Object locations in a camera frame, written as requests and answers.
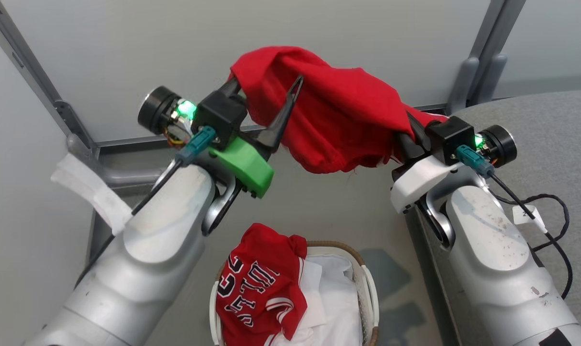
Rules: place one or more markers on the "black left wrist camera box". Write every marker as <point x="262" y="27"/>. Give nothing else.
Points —
<point x="221" y="115"/>

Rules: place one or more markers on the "grey curved frame tube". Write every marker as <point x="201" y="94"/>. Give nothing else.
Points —
<point x="117" y="175"/>

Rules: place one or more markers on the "grey metal partition post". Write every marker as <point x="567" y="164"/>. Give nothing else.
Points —
<point x="31" y="67"/>

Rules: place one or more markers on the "plain red garment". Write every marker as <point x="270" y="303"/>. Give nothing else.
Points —
<point x="338" y="105"/>

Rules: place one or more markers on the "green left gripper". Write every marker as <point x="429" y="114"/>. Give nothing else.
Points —
<point x="245" y="166"/>

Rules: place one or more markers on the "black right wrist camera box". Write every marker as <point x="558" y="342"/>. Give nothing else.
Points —
<point x="447" y="139"/>

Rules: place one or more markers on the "wicker laundry basket white liner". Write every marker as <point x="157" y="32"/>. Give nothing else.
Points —
<point x="370" y="298"/>

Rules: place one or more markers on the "white cloth strip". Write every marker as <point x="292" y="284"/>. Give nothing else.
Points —
<point x="93" y="192"/>

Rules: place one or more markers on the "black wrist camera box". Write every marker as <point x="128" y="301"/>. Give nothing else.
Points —
<point x="221" y="115"/>
<point x="447" y="139"/>

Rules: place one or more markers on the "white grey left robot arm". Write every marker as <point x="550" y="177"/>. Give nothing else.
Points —
<point x="141" y="269"/>

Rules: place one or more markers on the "red jersey with white lettering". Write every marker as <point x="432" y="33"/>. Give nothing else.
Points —
<point x="261" y="288"/>

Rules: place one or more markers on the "white shirt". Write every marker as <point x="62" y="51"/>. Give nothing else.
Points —
<point x="334" y="307"/>

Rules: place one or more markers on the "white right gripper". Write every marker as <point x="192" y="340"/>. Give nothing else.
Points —
<point x="418" y="180"/>

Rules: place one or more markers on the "grey partition post with struts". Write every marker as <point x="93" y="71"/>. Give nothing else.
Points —
<point x="483" y="62"/>

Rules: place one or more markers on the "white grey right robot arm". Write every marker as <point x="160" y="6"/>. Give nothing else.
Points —
<point x="492" y="259"/>

